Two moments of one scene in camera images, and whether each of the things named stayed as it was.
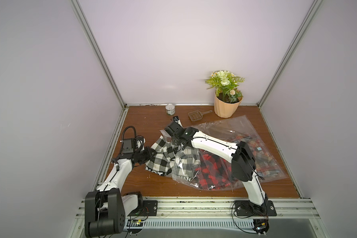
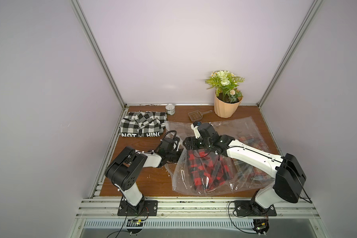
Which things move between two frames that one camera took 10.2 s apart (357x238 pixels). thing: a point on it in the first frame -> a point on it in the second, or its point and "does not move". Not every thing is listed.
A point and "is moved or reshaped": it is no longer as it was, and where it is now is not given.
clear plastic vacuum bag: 202,168 is moved or reshaped
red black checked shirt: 214,172 does not move
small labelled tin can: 170,109 does not move
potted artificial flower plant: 227,96 does not move
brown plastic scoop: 197,115 does not move
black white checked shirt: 179,161 -> 143,124
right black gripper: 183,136 -> 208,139
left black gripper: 148,154 -> 179,152
